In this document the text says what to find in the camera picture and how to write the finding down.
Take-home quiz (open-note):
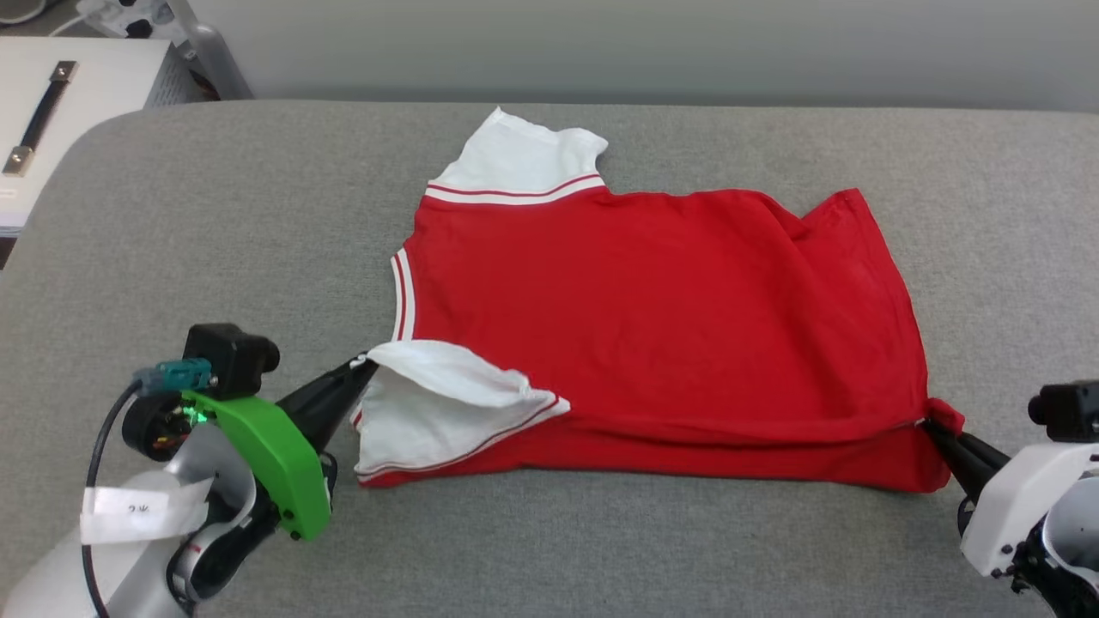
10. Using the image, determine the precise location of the white box with black handle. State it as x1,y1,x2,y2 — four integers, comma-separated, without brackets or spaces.
0,37,203,237

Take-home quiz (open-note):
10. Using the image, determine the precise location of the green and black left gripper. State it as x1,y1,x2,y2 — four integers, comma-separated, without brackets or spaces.
183,357,379,543

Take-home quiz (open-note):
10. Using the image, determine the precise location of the red and white shirt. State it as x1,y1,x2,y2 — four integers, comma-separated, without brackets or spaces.
350,107,967,494

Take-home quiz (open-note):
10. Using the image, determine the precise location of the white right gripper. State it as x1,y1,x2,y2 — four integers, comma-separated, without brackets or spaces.
924,419,1099,578

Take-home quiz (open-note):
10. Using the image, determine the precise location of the white power strip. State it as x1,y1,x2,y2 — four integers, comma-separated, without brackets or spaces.
76,0,185,44

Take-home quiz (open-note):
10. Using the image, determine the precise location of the black cable with teal connector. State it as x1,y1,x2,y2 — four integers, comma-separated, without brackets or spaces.
82,359,214,618

